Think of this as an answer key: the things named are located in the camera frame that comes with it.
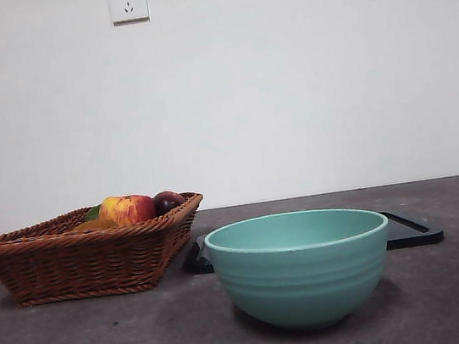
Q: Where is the red and yellow apple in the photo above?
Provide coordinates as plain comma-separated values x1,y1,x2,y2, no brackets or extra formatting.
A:
96,190,158,230

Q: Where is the brown wicker basket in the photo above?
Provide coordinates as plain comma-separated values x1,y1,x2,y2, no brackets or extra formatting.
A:
0,189,217,313

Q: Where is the black rectangular tray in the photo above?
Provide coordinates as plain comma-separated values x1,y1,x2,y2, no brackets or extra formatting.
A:
178,200,446,280

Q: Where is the teal ribbed bowl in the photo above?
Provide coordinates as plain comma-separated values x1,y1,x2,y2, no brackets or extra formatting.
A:
201,197,404,344

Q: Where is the dark red plum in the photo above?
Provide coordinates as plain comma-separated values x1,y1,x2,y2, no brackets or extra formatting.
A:
152,188,189,218

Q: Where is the green fruit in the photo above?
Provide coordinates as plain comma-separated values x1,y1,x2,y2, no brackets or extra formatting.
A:
81,203,104,223

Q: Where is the white wall power socket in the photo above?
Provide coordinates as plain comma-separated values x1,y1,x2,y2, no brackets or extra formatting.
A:
108,0,151,26

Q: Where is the brown kiwifruit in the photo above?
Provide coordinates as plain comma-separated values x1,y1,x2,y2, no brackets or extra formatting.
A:
69,216,115,235

